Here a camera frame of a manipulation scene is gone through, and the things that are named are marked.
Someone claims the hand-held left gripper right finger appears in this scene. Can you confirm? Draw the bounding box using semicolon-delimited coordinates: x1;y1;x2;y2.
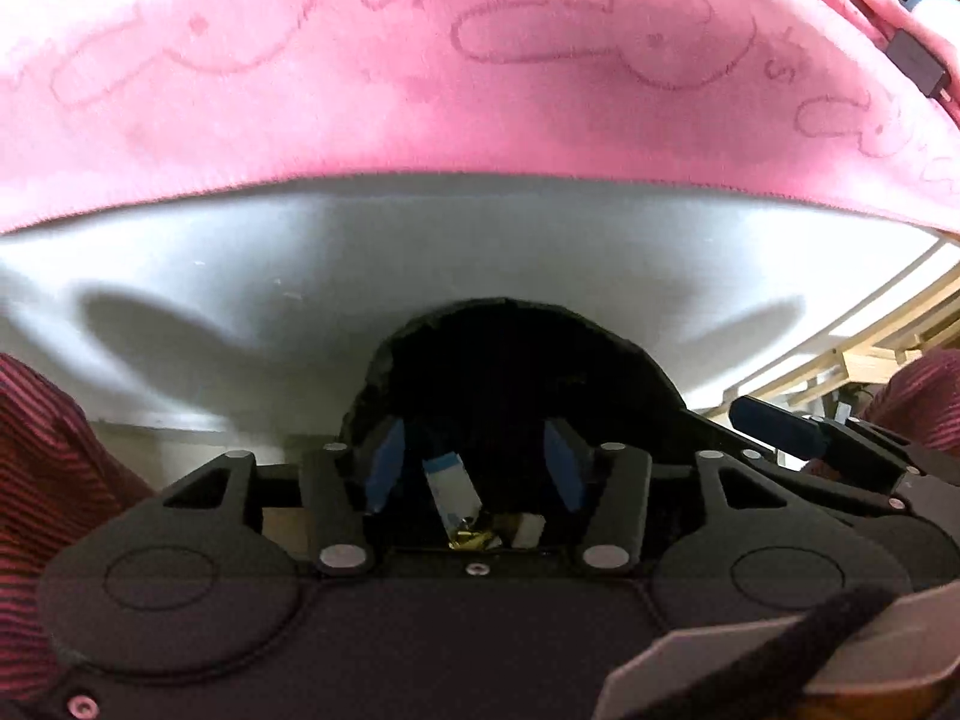
544;418;807;578

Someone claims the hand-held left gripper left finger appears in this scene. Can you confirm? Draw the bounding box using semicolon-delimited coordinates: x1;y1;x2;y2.
161;418;410;578

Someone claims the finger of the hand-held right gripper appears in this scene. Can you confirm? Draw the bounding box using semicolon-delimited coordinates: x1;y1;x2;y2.
729;395;830;462
675;406;912;500

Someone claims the white blue wrapper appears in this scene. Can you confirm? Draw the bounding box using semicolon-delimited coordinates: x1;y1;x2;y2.
422;456;482;535

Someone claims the person's right striped leg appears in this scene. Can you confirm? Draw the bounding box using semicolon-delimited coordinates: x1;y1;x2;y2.
862;349;960;452

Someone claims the person's striped leg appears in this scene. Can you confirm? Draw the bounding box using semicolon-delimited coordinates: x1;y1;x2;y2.
0;351;158;702
862;349;960;452

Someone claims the gold foil wrapper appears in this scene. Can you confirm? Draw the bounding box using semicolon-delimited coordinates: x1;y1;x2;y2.
448;516;505;550

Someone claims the white bed base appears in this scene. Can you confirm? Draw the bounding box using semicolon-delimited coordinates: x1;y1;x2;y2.
0;171;947;440

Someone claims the person's left striped leg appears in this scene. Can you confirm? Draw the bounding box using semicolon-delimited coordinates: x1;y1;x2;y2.
0;351;158;702

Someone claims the pink patterned blanket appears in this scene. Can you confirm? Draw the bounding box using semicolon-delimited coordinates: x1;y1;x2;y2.
0;0;960;235

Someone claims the small black adapter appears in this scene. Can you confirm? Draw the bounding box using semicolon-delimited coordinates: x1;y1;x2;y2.
887;30;952;97

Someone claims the wooden slatted frame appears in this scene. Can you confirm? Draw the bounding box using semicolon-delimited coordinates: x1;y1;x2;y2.
720;236;960;428

